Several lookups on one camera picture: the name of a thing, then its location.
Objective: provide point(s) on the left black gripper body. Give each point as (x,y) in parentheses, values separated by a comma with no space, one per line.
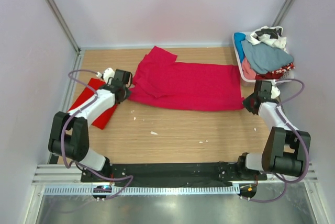
(125,95)

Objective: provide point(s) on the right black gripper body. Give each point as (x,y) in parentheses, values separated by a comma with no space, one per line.
(253,96)

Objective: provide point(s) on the magenta t shirt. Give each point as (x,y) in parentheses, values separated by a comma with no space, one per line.
(162,81)

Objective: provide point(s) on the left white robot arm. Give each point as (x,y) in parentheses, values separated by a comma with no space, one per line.
(69,137)

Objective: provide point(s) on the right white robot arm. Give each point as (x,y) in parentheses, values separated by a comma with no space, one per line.
(286,151)

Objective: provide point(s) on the red white patterned shirt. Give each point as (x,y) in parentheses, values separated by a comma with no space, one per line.
(277,74)

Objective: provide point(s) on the pink shirt in basket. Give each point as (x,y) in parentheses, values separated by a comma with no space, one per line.
(248,72)

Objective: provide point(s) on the white laundry basket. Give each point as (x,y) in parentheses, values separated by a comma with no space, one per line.
(246,82)

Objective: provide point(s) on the grey blue t shirt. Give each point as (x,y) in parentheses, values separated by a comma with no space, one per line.
(263,58)

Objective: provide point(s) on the white black patterned shirt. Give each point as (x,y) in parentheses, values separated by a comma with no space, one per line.
(271,36)

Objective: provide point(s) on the bright blue shirt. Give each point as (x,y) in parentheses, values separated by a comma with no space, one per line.
(239,40)

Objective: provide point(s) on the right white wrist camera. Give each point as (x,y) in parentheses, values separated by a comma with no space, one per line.
(275,92)

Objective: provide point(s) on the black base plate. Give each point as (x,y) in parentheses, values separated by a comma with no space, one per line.
(177,175)

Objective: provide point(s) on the slotted cable duct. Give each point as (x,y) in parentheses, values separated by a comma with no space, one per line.
(101,190)

